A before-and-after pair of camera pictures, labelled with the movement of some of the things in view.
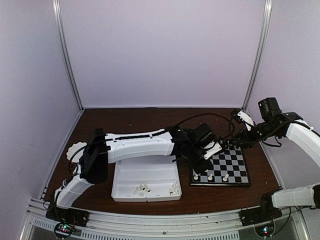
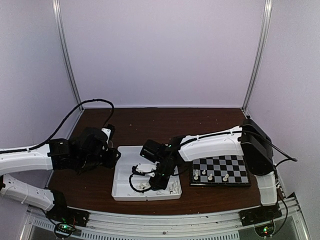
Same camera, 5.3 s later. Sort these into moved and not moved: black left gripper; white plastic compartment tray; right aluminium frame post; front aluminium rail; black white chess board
Moved: black left gripper
Not moved: front aluminium rail; right aluminium frame post; black white chess board; white plastic compartment tray
